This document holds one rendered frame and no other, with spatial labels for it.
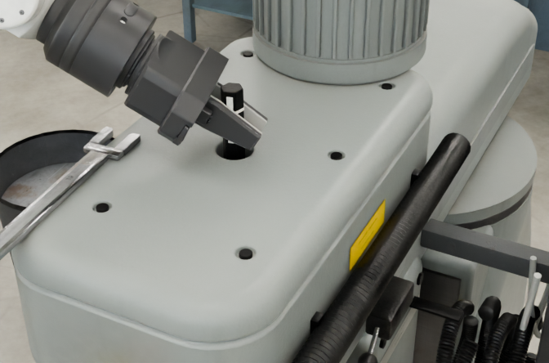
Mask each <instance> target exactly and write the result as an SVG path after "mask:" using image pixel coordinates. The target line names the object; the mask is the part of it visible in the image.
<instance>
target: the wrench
mask: <svg viewBox="0 0 549 363"><path fill-rule="evenodd" d="M113 136H114V133H113V129H112V128H109V127H105V128H103V129H102V130H101V131H100V132H99V133H97V134H96V135H95V136H94V137H93V138H92V139H91V140H90V141H89V142H88V143H87V144H86V145H85V146H84V147H83V151H84V152H85V153H87V154H86V155H85V156H84V157H83V158H82V159H80V160H79V161H78V162H77V163H76V164H75V165H74V166H73V167H72V168H71V169H70V170H69V171H68V172H67V173H65V174H64V175H63V176H62V177H61V178H60V179H58V180H57V181H56V182H55V183H54V184H53V185H52V186H50V187H49V188H48V189H47V190H46V191H45V192H44V193H42V194H41V195H40V196H39V197H38V198H37V199H36V200H35V201H34V202H33V203H32V204H31V205H30V206H29V207H27V208H26V209H25V210H24V211H23V212H22V213H20V214H19V215H18V216H17V217H16V218H15V219H14V220H12V221H11V222H10V223H9V224H8V225H7V226H6V227H4V228H3V229H2V230H1V231H0V260H1V259H2V258H4V257H5V256H6V255H7V254H8V253H9V252H10V251H11V250H12V249H13V248H15V247H16V246H17V245H18V244H19V242H21V241H22V240H23V239H24V238H25V237H26V236H27V235H28V234H29V233H30V232H31V231H32V230H33V229H34V228H35V227H36V226H38V225H39V224H40V223H41V222H42V221H43V220H44V219H45V218H46V217H47V216H48V215H50V214H51V213H52V212H53V211H54V210H55V209H56V208H57V207H58V206H59V205H60V204H62V203H63V202H64V201H65V200H66V199H67V198H68V197H69V196H70V195H71V194H73V193H74V192H75V191H76V190H77V189H78V188H79V187H80V186H81V185H82V184H83V183H84V182H85V181H86V180H87V179H88V178H89V177H90V176H91V175H92V174H93V173H94V172H96V171H97V170H98V169H99V168H100V167H101V166H102V165H103V164H104V163H105V162H106V161H108V159H112V160H115V161H119V160H120V159H121V158H122V157H123V156H125V155H126V154H127V153H128V152H129V151H130V150H131V149H133V148H134V147H135V146H136V145H137V144H138V143H139V142H140V141H141V135H139V134H135V133H132V134H129V135H128V136H127V137H126V138H125V139H124V140H123V141H122V142H120V143H119V144H118V145H117V146H116V147H115V148H112V147H108V146H104V144H105V143H106V142H107V141H108V140H109V139H110V138H112V137H113Z"/></svg>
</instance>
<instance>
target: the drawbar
mask: <svg viewBox="0 0 549 363"><path fill-rule="evenodd" d="M227 97H233V111H234V112H235V111H238V110H240V109H242V108H243V88H242V86H241V85H240V84H239V83H227V84H225V85H223V86H221V102H223V103H224V104H225V105H227V104H226V98H227ZM238 115H240V116H241V117H242V118H244V110H243V111H242V112H240V113H238ZM223 155H224V159H229V160H239V159H245V148H243V147H242V146H239V145H237V144H235V143H228V140H226V139H225V138H223Z"/></svg>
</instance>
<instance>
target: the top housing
mask: <svg viewBox="0 0 549 363"><path fill-rule="evenodd" d="M220 53H221V54H222V55H223V56H225V57H227V58H229V60H228V62H227V64H226V66H225V68H224V70H223V72H222V74H221V76H220V78H219V79H218V81H217V83H218V82H219V83H221V84H222V85H225V84H227V83H239V84H240V85H241V86H242V88H243V100H244V101H246V102H247V103H248V104H249V105H251V106H252V107H253V108H254V109H256V110H257V111H259V112H260V113H261V114H263V115H264V116H266V117H267V118H268V121H267V123H266V125H265V127H264V128H263V129H262V130H261V132H262V135H261V138H260V140H259V141H258V143H257V144H256V145H255V146H254V148H253V149H252V150H247V149H245V159H239V160H229V159H224V155H223V137H220V136H218V135H217V134H215V133H213V132H209V131H208V130H206V129H204V128H201V127H200V126H199V125H198V124H196V123H194V125H193V126H192V128H190V129H189V131H188V132H187V134H186V136H185V138H184V140H183V142H182V143H181V144H180V145H179V146H177V145H175V144H174V143H172V141H169V140H168V139H167V138H165V137H163V136H161V135H160V134H158V128H159V126H158V125H157V124H155V123H153V122H151V121H150V120H148V119H147V118H145V117H143V116H142V117H140V118H139V119H138V120H137V121H136V122H135V123H134V124H132V125H131V126H130V127H129V128H127V129H126V130H125V131H124V132H122V133H121V134H120V135H119V136H117V137H116V138H115V139H114V140H112V141H111V142H110V143H109V144H108V145H107V146H108V147H112V148H115V147H116V146H117V145H118V144H119V143H120V142H122V141H123V140H124V139H125V138H126V137H127V136H128V135H129V134H132V133H135V134H139V135H141V141H140V142H139V143H138V144H137V145H136V146H135V147H134V148H133V149H131V150H130V151H129V152H128V153H127V154H126V155H125V156H123V157H122V158H121V159H120V160H119V161H115V160H112V159H108V161H106V162H105V163H104V164H103V165H102V166H101V167H100V168H99V169H98V170H97V171H96V172H94V173H93V174H92V175H91V176H90V177H89V178H88V179H87V180H86V181H85V182H84V183H83V184H82V185H81V186H80V187H79V188H78V189H77V190H76V191H75V192H74V193H73V194H71V195H70V196H69V197H68V198H67V199H66V200H65V201H64V202H63V203H62V204H60V205H59V206H58V207H57V208H56V209H55V210H54V211H53V212H52V213H51V214H50V215H48V216H47V217H46V218H45V219H44V220H43V221H42V222H41V223H40V224H39V225H38V226H36V227H35V228H34V229H33V230H32V231H31V232H30V233H29V234H28V235H27V236H26V237H25V238H24V239H23V240H22V241H21V242H19V244H18V245H17V246H16V247H15V248H13V249H12V250H11V256H12V259H13V262H14V269H15V274H16V281H17V285H18V290H19V294H20V301H21V306H22V310H23V314H24V319H25V326H26V330H27V335H28V339H29V346H30V349H31V352H32V355H33V358H34V360H35V361H36V363H292V361H293V359H294V358H295V357H296V355H297V353H298V352H299V351H300V350H301V348H302V346H303V345H304V343H305V342H306V340H307V339H308V338H309V337H310V320H311V318H312V317H313V315H314V314H315V313H316V312H317V311H318V312H321V313H323V314H324V313H325V312H326V311H327V310H328V308H329V307H330V305H331V304H332V302H333V300H334V299H335V297H336V296H337V295H338V293H339V292H340V291H341V289H342V287H343V285H344V284H345V283H346V282H347V280H348V279H349V277H350V275H351V274H352V273H353V271H354V269H355V268H356V267H357V266H358V264H359V262H360V261H361V259H362V258H363V256H364V255H365V254H366V252H367V251H368V249H369V247H370V246H371V245H372V243H373V241H374V240H375V239H376V238H377V236H378V234H379V232H380V231H381V230H382V228H383V227H384V226H385V224H386V223H387V221H388V219H389V218H390V216H391V215H392V213H393V212H394V211H395V209H396V207H397V206H398V205H399V203H400V201H401V200H402V199H403V197H404V196H405V195H406V193H407V192H408V190H409V188H410V183H411V175H412V172H413V170H414V169H415V168H418V169H421V170H423V168H424V167H425V165H426V160H427V151H428V143H429V135H430V125H431V107H432V101H433V95H432V90H431V86H430V84H429V83H428V82H427V81H426V79H424V78H423V77H422V76H421V75H420V74H419V73H417V72H416V71H413V70H411V69H409V70H407V71H405V72H404V73H402V74H400V75H397V76H395V77H393V78H389V79H386V80H382V81H379V82H375V83H365V84H356V85H330V84H322V83H311V82H307V81H303V80H300V79H296V78H292V77H289V76H287V75H285V74H281V73H280V72H278V71H276V70H275V69H272V68H271V67H269V66H268V65H267V64H266V63H265V62H263V61H262V60H261V59H260V58H259V56H258V55H257V54H256V53H255V50H254V47H253V37H248V38H241V39H238V40H236V41H234V42H232V43H231V44H230V45H228V46H227V47H226V48H225V49H223V50H222V51H221V52H220Z"/></svg>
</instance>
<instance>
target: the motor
mask: <svg viewBox="0 0 549 363"><path fill-rule="evenodd" d="M429 4H430V0H252V13H253V24H252V36H253V47H254V50H255V53H256V54H257V55H258V56H259V58H260V59H261V60H262V61H263V62H265V63H266V64H267V65H268V66H269V67H271V68H272V69H275V70H276V71H278V72H280V73H281V74H285V75H287V76H289V77H292V78H296V79H300V80H303V81H307V82H311V83H322V84H330V85H356V84H365V83H375V82H379V81H382V80H386V79H389V78H393V77H395V76H397V75H400V74H402V73H404V72H405V71H407V70H409V69H411V68H412V67H414V66H415V65H416V64H417V63H418V62H419V61H420V60H421V58H423V56H424V54H425V51H426V37H427V22H428V13H429Z"/></svg>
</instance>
